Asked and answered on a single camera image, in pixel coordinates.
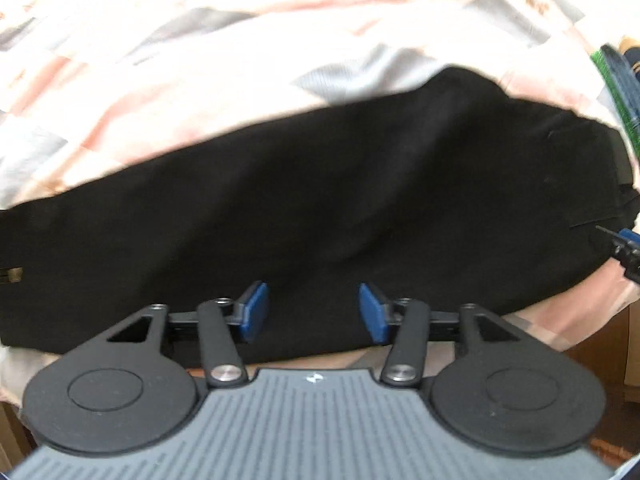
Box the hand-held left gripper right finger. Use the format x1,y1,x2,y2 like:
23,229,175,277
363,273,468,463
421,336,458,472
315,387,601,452
357,282,524,389

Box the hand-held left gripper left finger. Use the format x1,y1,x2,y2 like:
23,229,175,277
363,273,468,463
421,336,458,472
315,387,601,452
106,280,272,389

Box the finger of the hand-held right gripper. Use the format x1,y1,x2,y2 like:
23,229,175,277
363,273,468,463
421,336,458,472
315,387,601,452
595,225,640,284

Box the green and blue fabric item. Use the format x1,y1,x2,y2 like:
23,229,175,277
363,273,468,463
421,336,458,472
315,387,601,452
590,35,640,137

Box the black pants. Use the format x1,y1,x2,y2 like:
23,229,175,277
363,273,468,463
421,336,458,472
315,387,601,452
0,64,637,365

